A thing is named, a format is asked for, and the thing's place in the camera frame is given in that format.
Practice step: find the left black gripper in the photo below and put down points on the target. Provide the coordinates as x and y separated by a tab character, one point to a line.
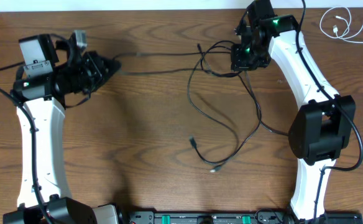
92	71

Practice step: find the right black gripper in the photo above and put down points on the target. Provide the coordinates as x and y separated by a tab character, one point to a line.
238	64

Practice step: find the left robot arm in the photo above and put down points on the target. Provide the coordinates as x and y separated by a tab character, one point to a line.
53	67

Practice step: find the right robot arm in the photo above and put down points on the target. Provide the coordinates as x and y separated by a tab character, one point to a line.
322	126

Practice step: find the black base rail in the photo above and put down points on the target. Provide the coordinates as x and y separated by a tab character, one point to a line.
263	216

